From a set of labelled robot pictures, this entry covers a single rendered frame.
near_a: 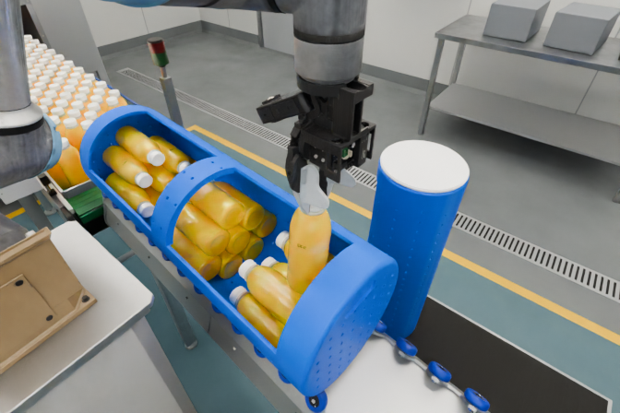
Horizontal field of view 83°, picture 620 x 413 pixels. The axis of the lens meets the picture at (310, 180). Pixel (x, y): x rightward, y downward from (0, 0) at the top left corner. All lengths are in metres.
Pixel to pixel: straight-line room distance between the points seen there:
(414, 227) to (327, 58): 0.88
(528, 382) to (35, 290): 1.73
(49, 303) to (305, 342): 0.40
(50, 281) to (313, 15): 0.55
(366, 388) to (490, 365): 1.08
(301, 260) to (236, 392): 1.31
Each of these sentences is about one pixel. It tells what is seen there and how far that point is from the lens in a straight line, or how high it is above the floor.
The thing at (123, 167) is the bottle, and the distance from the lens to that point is 1.09.
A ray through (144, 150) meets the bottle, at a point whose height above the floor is 1.17.
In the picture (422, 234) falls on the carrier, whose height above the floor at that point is 0.85.
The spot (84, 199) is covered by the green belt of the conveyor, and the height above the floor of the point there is 0.90.
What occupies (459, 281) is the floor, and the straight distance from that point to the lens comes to 2.25.
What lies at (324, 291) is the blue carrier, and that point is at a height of 1.22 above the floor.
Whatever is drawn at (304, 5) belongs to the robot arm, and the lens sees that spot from 0.37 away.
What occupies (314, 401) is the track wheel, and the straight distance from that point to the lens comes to 0.77.
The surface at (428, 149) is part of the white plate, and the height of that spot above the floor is 1.04.
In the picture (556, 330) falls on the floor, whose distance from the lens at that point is 2.30.
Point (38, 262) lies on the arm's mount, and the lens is 0.66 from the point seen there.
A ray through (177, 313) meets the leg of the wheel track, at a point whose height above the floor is 0.31.
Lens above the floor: 1.70
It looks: 39 degrees down
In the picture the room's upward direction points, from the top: straight up
